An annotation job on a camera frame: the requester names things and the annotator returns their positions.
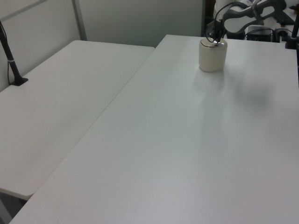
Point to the black camera stand pole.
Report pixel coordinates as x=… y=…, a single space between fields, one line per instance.
x=293 y=32
x=10 y=58

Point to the white zip tie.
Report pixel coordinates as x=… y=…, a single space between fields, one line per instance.
x=10 y=61

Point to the grey control box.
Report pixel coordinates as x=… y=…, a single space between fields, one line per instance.
x=259 y=33

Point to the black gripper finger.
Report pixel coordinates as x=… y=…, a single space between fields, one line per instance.
x=220 y=39
x=215 y=39

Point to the cream trash bin with lid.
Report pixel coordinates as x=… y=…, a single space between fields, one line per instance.
x=212 y=56

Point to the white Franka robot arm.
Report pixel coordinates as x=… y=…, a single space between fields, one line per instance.
x=243 y=17

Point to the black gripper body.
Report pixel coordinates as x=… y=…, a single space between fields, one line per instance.
x=216 y=26

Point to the grey aluminium frame post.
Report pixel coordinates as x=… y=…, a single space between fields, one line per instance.
x=79 y=19

